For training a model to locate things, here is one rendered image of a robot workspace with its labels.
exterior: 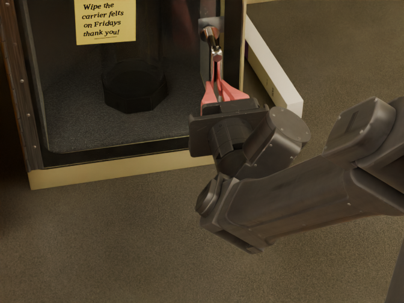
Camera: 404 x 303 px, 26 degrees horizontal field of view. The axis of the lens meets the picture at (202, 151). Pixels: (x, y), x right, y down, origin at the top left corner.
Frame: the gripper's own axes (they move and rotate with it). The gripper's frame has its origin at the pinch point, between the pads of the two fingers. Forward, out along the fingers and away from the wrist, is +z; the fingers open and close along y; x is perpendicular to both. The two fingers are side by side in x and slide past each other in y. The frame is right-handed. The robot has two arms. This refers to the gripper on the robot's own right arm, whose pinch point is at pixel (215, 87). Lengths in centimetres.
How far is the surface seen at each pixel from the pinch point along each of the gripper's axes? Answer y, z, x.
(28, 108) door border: 24.8, 4.1, 3.0
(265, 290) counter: -3.1, -19.2, 20.1
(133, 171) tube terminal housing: 11.4, 5.3, 19.2
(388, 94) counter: -32.9, 15.9, 20.4
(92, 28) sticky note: 15.1, 4.2, -8.8
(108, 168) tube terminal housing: 15.0, 5.2, 17.9
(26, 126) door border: 25.6, 4.1, 6.2
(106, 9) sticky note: 13.1, 4.2, -11.5
